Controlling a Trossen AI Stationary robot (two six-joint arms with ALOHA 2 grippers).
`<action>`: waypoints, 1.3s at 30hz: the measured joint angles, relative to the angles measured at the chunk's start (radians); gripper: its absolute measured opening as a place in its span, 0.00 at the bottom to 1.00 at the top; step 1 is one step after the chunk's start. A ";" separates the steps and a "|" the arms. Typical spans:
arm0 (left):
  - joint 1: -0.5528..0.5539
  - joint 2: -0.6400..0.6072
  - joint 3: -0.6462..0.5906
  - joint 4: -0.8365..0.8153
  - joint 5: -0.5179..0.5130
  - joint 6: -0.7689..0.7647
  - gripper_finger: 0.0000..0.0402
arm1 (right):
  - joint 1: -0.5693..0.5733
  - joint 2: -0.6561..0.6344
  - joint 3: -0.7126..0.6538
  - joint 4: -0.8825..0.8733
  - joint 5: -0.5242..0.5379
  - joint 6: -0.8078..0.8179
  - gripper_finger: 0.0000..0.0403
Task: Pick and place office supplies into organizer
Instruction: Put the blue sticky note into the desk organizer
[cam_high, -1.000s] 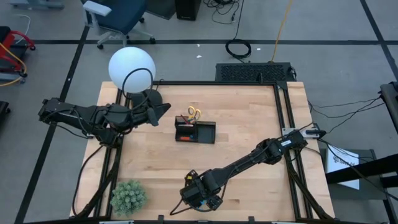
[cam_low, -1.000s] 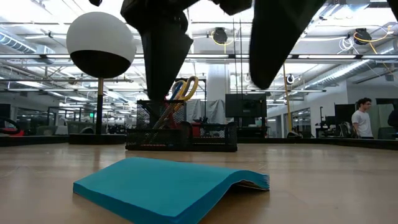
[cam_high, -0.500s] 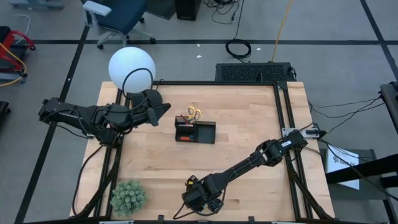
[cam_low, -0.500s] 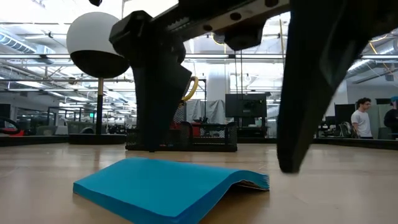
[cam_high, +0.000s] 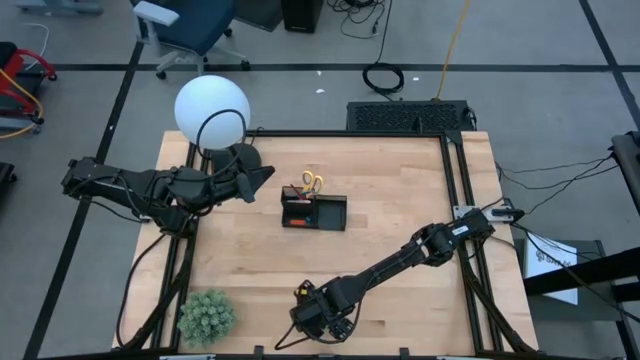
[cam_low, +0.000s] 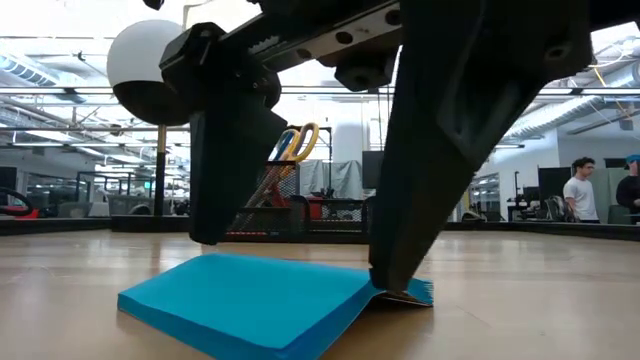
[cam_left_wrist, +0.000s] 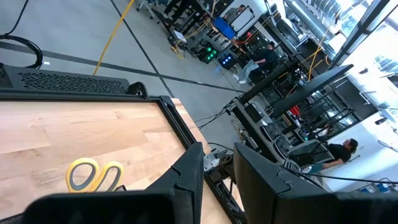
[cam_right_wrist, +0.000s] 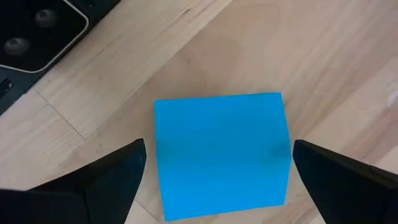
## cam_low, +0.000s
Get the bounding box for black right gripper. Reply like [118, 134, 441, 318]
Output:
[159, 0, 401, 109]

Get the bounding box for yellow handled scissors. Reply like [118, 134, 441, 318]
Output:
[257, 122, 321, 209]

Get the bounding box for black mesh desk organizer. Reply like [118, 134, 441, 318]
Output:
[225, 159, 374, 245]

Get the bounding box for blue sticky note pad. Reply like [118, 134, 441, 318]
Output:
[117, 251, 435, 360]

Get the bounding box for white globe lamp black base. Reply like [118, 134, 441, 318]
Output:
[106, 18, 203, 233]

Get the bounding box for black monitor screen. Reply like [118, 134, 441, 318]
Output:
[362, 149, 386, 190]

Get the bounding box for grey draped cloth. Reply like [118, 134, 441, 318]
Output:
[299, 159, 364, 199]

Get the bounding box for person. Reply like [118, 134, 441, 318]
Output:
[615, 153, 640, 225]
[563, 156, 601, 224]

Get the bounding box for black table frame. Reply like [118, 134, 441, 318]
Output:
[0, 214, 640, 242]

